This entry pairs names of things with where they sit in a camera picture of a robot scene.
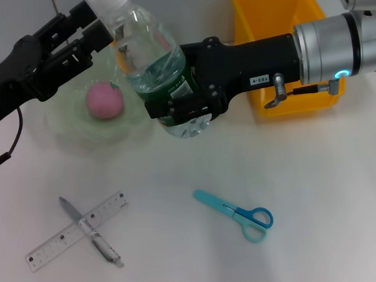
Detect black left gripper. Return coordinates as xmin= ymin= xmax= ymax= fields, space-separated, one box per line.
xmin=0 ymin=0 xmax=118 ymax=130

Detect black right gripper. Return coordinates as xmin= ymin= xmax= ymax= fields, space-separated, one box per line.
xmin=140 ymin=32 xmax=303 ymax=127

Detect clear bottle with green label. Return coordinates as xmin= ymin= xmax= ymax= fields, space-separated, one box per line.
xmin=86 ymin=0 xmax=214 ymax=144

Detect pink toy peach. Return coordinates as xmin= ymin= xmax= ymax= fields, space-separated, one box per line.
xmin=84 ymin=80 xmax=126 ymax=122

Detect green glass fruit plate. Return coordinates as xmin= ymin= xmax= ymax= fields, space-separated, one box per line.
xmin=40 ymin=45 xmax=155 ymax=151

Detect blue scissors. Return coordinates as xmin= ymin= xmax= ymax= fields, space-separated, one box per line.
xmin=193 ymin=185 xmax=276 ymax=246

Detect grey transparent pen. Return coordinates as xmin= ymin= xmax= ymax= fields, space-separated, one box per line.
xmin=58 ymin=193 xmax=125 ymax=272

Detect transparent plastic ruler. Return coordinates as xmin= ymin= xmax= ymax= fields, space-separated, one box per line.
xmin=21 ymin=189 xmax=133 ymax=275

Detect yellow plastic bin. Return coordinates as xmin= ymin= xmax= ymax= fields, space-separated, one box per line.
xmin=231 ymin=0 xmax=347 ymax=120

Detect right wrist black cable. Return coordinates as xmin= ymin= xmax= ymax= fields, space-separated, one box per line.
xmin=263 ymin=70 xmax=344 ymax=110

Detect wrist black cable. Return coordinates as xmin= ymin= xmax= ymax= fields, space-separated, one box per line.
xmin=0 ymin=106 xmax=27 ymax=172
xmin=263 ymin=70 xmax=344 ymax=110

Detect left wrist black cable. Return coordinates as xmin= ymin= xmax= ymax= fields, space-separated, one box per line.
xmin=0 ymin=106 xmax=27 ymax=172

